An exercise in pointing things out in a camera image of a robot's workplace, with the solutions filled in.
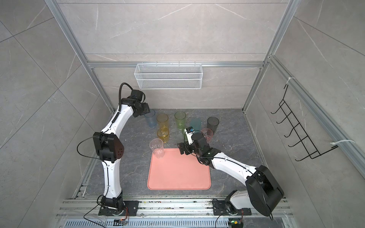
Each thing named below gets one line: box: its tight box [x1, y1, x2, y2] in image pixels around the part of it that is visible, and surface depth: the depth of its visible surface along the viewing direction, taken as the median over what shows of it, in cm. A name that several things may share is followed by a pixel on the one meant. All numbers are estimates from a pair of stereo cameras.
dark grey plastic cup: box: [206, 116, 220, 135], surface depth 97 cm
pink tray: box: [147, 148, 212, 190], surface depth 86 cm
